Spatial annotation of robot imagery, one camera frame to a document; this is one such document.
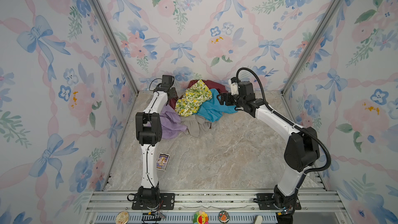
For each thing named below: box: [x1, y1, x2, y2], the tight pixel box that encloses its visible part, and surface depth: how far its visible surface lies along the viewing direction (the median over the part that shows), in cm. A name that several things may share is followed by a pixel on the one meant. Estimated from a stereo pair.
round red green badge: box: [218, 210, 230, 224], surface depth 72 cm
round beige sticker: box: [115, 210, 130, 224], surface depth 71 cm
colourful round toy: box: [192, 210, 209, 224], surface depth 70 cm
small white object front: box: [254, 215, 263, 224], surface depth 69 cm
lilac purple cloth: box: [159, 104, 188, 139], surface depth 99 cm
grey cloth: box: [180, 114, 212, 139], surface depth 100 cm
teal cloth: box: [193, 88, 239, 123], surface depth 105 cm
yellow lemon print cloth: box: [174, 79, 213, 117], surface depth 102 cm
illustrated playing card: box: [156, 152, 171, 171], surface depth 87 cm
